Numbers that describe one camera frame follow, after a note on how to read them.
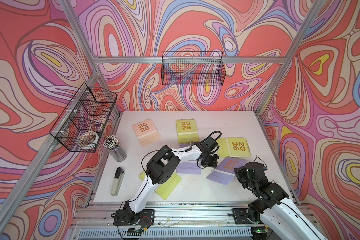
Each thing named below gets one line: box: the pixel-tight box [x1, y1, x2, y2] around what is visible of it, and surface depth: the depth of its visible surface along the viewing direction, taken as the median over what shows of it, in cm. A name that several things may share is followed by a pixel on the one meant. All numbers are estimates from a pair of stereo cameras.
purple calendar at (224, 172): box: [206, 156, 248, 186], surface depth 86 cm
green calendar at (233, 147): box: [216, 137, 252, 158], surface depth 100 cm
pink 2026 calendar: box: [132, 118, 162, 147], surface depth 108 cm
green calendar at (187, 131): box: [176, 118, 199, 144], surface depth 110 cm
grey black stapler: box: [110, 167, 126, 197], surface depth 84 cm
